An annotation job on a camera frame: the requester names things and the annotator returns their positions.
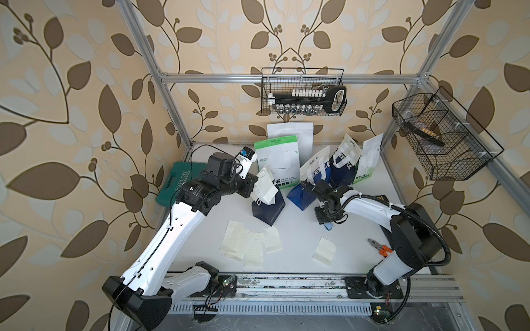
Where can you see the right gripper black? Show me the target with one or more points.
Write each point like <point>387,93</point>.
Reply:
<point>321,218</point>

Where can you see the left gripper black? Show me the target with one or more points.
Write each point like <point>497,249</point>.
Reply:
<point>246,182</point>

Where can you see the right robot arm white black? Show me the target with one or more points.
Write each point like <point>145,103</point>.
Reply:
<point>415,241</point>

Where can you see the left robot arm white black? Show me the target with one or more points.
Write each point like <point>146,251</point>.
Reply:
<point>144,293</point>

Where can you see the dark navy bag right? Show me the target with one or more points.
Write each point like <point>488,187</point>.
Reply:
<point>344,162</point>

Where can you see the green white cool tea bag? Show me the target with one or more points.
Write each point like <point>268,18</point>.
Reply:
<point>281,158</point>

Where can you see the black yellow-labelled device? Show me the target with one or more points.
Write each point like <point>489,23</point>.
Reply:
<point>383,200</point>

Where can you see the green plastic tool case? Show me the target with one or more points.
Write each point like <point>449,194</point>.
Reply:
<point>178,176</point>

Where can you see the white green bag right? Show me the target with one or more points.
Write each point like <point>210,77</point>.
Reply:
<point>369,158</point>

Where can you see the white flat bag back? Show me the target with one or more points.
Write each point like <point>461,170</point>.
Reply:
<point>302,130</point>

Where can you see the black socket set holder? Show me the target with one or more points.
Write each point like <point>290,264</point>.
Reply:
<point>328,101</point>

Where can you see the object in right basket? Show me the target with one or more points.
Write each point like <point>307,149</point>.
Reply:
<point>419,129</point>

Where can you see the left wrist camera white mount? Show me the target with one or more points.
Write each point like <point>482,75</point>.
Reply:
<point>246,158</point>

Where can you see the blue takeaway bag white handles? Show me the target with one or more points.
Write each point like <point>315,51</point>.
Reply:
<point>317,168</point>

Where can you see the orange handled pliers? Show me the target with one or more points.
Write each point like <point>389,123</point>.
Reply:
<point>383,250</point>

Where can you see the back wire basket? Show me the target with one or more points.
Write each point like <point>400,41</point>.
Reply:
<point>286,79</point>

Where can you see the wire basket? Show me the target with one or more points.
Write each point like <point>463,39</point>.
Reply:
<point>286,79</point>
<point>469,147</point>

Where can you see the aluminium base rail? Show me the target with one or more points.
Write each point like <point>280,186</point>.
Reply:
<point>313,288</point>

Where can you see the right wire basket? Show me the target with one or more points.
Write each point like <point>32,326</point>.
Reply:
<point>469,147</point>

